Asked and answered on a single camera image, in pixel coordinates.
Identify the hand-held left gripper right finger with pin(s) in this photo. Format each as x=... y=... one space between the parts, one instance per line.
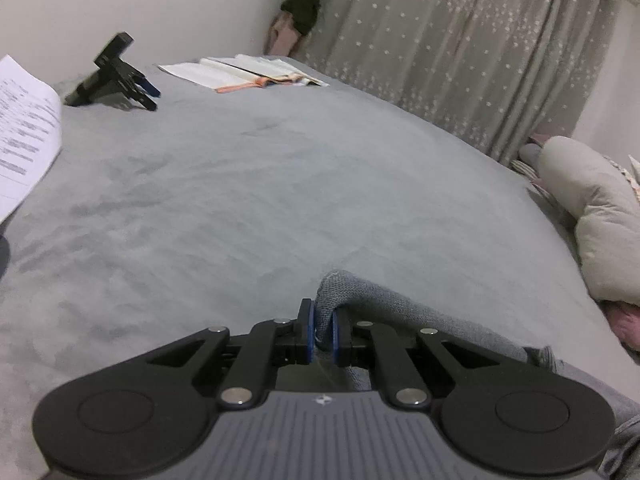
x=336 y=336

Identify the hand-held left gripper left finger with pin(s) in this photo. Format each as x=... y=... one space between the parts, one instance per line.
x=310 y=332

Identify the grey knitted sweater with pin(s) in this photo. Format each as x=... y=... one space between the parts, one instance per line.
x=400 y=310

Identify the grey bed sheet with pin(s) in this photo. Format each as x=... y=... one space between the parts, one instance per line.
x=250 y=185

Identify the orange pen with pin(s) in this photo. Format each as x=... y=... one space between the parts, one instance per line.
x=235 y=88

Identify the open book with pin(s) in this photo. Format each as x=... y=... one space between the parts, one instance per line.
x=210 y=72

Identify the beige duvet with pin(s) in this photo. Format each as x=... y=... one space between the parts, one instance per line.
x=590 y=200

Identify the pink blanket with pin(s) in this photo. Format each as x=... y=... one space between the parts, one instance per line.
x=627 y=322

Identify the grey star-print curtain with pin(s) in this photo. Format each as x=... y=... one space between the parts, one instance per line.
x=450 y=35

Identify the black clamp stand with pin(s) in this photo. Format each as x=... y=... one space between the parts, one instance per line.
x=107 y=77

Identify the printed paper sheet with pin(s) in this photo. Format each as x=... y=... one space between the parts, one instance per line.
x=25 y=135

